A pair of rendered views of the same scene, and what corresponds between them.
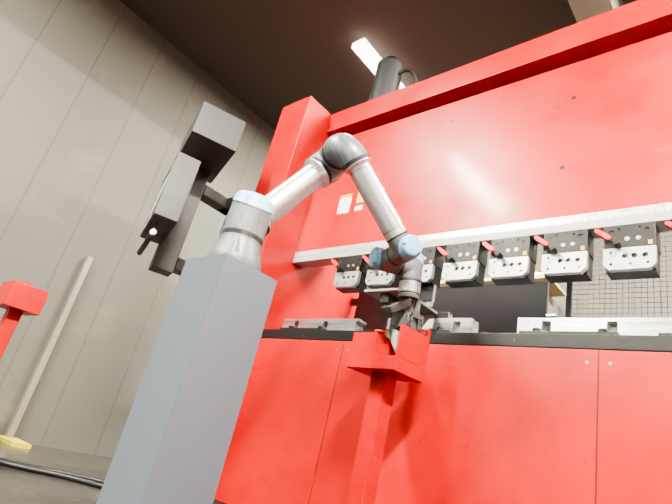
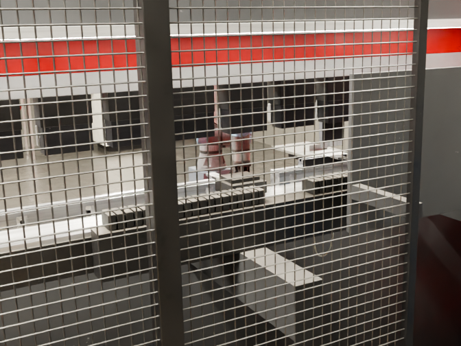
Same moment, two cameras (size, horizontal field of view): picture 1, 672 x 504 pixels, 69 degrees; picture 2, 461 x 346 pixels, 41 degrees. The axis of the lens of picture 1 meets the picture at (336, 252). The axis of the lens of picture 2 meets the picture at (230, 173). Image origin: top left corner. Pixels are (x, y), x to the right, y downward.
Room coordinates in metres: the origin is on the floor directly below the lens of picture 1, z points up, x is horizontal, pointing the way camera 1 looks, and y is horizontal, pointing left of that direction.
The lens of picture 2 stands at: (2.24, -2.65, 1.46)
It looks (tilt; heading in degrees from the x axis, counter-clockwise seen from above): 13 degrees down; 107
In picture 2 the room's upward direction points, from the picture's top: 1 degrees counter-clockwise
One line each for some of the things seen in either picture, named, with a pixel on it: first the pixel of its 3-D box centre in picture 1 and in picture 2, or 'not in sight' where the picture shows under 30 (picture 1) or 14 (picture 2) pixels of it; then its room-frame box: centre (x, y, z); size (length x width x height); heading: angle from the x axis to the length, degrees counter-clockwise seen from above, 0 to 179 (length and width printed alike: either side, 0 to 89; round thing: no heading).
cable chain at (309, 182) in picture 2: not in sight; (358, 177); (2.10, -0.84, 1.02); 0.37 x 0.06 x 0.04; 45
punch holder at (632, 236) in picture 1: (631, 251); (129, 117); (1.42, -0.95, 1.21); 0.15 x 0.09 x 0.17; 45
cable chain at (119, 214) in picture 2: not in sight; (187, 206); (1.70, -1.23, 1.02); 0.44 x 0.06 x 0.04; 45
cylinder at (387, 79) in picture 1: (397, 89); not in sight; (2.44, -0.13, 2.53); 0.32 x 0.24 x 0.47; 45
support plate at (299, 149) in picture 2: (401, 302); (308, 150); (1.87, -0.30, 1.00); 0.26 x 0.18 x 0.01; 135
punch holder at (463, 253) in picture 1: (464, 264); (291, 101); (1.84, -0.53, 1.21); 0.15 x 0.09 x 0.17; 45
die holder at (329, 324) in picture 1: (320, 330); not in sight; (2.36, -0.02, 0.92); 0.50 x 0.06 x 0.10; 45
